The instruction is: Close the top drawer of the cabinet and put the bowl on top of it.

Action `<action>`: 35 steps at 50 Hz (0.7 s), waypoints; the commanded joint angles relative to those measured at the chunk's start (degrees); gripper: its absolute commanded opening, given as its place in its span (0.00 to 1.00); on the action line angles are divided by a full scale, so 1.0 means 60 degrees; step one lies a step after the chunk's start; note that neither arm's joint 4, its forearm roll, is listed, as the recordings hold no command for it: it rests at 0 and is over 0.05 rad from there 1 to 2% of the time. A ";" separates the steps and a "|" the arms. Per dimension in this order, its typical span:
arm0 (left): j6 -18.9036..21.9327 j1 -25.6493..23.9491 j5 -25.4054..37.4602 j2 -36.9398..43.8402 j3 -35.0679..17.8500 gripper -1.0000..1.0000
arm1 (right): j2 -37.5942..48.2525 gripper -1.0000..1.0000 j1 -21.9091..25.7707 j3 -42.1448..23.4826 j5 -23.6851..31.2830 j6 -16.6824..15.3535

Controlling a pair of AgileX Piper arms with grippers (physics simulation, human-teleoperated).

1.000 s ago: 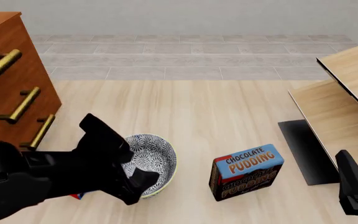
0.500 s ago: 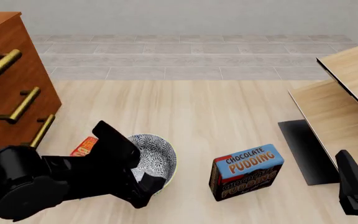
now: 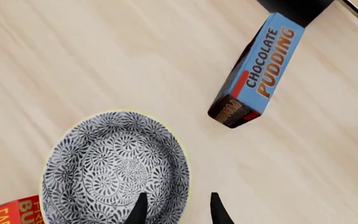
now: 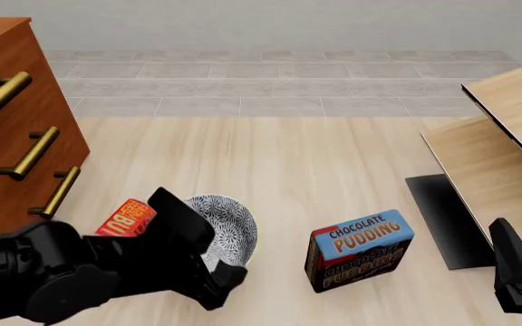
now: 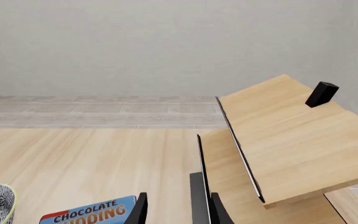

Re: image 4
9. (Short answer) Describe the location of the blue chocolate pudding box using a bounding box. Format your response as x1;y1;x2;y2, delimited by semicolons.
304;208;416;294

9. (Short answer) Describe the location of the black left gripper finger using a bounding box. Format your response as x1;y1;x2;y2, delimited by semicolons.
200;259;249;307
147;186;218;255

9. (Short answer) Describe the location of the red butter box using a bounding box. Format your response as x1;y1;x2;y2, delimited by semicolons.
93;197;160;239

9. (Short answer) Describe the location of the pale wooden shelf unit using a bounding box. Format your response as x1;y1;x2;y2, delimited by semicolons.
419;57;522;247

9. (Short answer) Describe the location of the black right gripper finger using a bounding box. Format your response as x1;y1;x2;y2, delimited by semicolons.
488;217;522;285

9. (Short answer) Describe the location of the red-brown wooden cabinet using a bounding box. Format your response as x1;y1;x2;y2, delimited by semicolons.
0;16;92;241

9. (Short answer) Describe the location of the black white patterned bowl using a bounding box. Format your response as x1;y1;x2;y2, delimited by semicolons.
181;193;260;273

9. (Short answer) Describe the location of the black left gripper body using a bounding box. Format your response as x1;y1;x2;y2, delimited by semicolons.
136;230;224;312

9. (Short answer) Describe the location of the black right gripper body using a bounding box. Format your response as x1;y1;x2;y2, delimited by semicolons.
493;280;522;320

